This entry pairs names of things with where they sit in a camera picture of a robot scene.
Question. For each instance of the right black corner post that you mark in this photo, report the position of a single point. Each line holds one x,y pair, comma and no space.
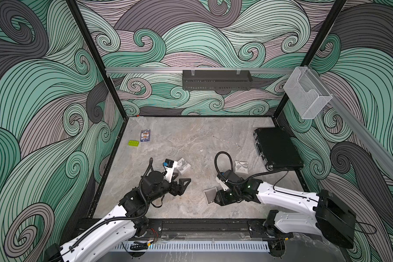
317,43

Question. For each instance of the black wall tray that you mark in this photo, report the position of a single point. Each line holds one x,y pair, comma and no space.
216,81

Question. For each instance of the white slotted cable duct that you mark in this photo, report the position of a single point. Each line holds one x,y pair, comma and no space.
199,246

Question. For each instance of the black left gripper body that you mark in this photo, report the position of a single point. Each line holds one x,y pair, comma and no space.
173,190

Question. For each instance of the aluminium wall rail back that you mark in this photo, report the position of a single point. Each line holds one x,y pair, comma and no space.
179,70

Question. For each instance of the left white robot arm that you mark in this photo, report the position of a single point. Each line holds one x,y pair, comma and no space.
125,221

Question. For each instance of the aluminium wall rail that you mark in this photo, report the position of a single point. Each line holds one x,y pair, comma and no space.
179,70
366,106

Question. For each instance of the clear acrylic wall holder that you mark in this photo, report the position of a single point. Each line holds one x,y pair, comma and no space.
307,92

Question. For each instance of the black case on table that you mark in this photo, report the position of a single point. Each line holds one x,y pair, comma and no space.
276,149

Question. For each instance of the aluminium wall rail right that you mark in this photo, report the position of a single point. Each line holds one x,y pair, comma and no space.
366,106

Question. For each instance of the black corner frame post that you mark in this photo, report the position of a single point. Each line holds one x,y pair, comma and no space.
81,24

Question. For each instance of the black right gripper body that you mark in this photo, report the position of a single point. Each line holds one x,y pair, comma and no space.
228,196

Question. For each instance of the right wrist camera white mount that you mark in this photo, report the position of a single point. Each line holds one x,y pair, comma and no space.
222,184

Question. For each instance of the blue playing card box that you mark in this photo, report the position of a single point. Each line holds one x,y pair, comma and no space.
145,135

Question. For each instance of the green toy building brick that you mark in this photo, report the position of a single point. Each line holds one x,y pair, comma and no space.
133,143

